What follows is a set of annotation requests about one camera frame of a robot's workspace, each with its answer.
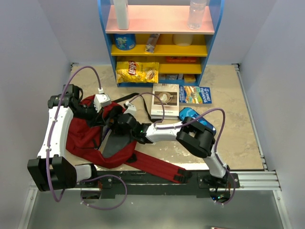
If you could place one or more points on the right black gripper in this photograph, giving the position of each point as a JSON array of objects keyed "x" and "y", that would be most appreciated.
[{"x": 116, "y": 128}]

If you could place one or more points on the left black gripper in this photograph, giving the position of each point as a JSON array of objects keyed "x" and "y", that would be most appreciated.
[{"x": 97, "y": 119}]

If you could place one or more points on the red backpack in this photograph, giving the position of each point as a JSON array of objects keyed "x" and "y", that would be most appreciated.
[{"x": 86, "y": 142}]

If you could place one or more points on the white coffee cover book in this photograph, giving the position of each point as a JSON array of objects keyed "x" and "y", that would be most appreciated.
[{"x": 168, "y": 94}]

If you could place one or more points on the blue pencil case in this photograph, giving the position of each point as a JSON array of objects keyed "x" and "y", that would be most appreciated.
[{"x": 189, "y": 112}]

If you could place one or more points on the blue Treehouse book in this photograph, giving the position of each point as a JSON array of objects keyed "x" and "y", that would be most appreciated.
[{"x": 195, "y": 95}]

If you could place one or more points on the purple book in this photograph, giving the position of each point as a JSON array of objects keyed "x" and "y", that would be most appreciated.
[{"x": 106, "y": 134}]

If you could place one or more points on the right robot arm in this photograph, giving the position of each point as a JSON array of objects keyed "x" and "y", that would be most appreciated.
[{"x": 195, "y": 137}]

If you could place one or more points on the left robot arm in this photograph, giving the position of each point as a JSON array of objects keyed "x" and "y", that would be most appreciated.
[{"x": 51, "y": 165}]

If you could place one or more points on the yellow Lays chips bag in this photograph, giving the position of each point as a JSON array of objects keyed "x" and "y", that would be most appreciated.
[{"x": 137, "y": 72}]

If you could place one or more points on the white small carton boxes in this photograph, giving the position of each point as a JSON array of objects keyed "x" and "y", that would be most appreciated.
[{"x": 170, "y": 76}]

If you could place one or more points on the red flat snack box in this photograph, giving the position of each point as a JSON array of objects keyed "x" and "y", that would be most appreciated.
[{"x": 181, "y": 59}]

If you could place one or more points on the yellow small box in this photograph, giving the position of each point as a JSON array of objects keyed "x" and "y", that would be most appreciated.
[{"x": 189, "y": 78}]

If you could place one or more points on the blue snack canister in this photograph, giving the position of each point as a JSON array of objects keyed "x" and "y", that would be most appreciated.
[{"x": 125, "y": 42}]

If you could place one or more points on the blue shelf unit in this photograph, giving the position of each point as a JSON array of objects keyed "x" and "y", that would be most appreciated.
[{"x": 165, "y": 20}]

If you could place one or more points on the brown wrapped snack bar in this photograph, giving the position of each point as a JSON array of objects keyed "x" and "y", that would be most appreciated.
[{"x": 151, "y": 43}]

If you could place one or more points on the cream white jar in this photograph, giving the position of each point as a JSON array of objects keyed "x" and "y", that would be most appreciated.
[{"x": 183, "y": 39}]

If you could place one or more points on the white tall bottle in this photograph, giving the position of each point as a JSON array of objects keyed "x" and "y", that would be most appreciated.
[{"x": 122, "y": 15}]

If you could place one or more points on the clear plastic water bottle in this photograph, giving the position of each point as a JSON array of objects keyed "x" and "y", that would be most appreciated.
[{"x": 196, "y": 13}]

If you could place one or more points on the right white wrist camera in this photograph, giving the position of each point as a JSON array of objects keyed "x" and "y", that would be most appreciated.
[{"x": 129, "y": 108}]

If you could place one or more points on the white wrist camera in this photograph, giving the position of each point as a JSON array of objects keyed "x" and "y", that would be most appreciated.
[
  {"x": 101, "y": 100},
  {"x": 129, "y": 108}
]

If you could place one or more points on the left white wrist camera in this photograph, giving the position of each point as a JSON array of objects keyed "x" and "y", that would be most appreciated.
[{"x": 101, "y": 100}]

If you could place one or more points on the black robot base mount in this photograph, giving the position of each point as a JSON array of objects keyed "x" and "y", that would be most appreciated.
[{"x": 142, "y": 183}]

